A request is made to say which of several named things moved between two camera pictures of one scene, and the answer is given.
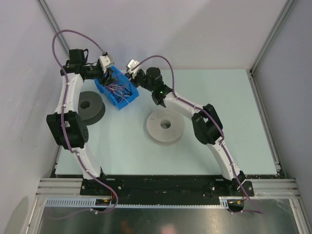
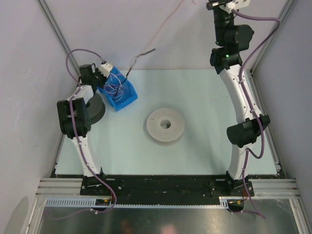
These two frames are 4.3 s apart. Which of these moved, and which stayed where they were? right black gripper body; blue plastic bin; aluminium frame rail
Moved: right black gripper body
Stayed: aluminium frame rail; blue plastic bin
